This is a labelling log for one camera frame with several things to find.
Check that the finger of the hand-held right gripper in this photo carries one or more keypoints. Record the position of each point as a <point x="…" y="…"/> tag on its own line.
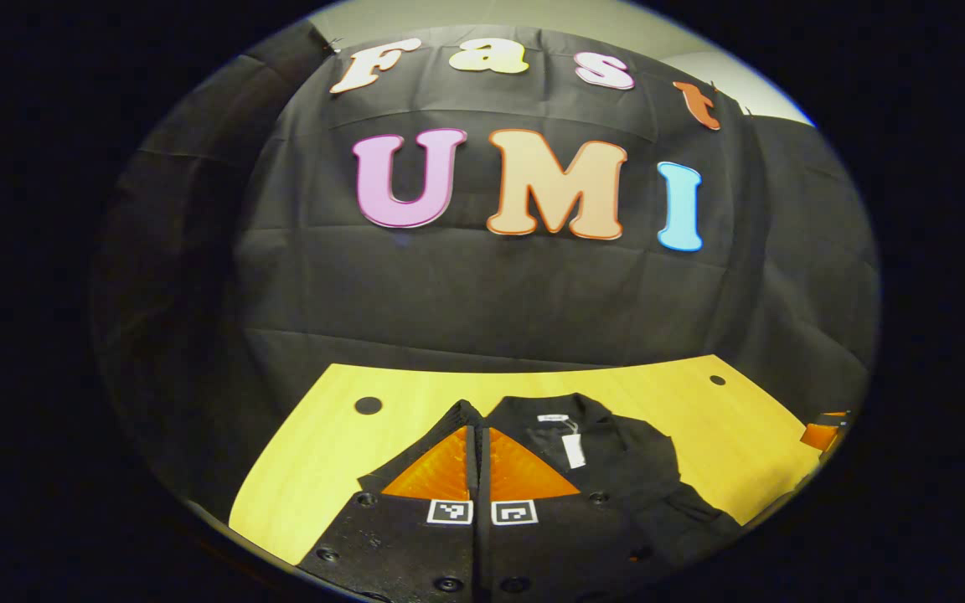
<point x="822" y="434"/>

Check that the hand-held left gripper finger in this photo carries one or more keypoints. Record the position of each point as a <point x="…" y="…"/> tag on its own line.
<point x="483" y="469"/>
<point x="472" y="469"/>

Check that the black collared shirt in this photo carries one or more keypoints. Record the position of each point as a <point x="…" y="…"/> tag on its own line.
<point x="616" y="452"/>

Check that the black backdrop cloth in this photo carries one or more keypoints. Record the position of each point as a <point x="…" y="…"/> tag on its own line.
<point x="491" y="293"/>

